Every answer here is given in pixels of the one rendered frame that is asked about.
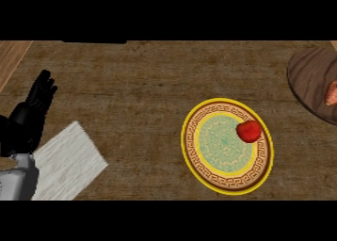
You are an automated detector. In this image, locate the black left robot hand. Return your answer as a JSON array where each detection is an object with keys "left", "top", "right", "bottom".
[{"left": 0, "top": 69, "right": 60, "bottom": 158}]

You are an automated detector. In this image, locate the dark brown wooden plate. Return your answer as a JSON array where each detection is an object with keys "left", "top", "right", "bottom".
[{"left": 285, "top": 47, "right": 337, "bottom": 128}]

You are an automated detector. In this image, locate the yellow rimmed patterned plate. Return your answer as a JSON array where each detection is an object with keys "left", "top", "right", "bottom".
[{"left": 180, "top": 97, "right": 276, "bottom": 197}]

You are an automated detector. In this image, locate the pale wooden board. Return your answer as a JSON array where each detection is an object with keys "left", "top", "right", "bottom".
[{"left": 0, "top": 40, "right": 35, "bottom": 107}]

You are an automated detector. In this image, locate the red apple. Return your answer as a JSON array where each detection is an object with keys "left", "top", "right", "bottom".
[{"left": 234, "top": 120, "right": 262, "bottom": 144}]

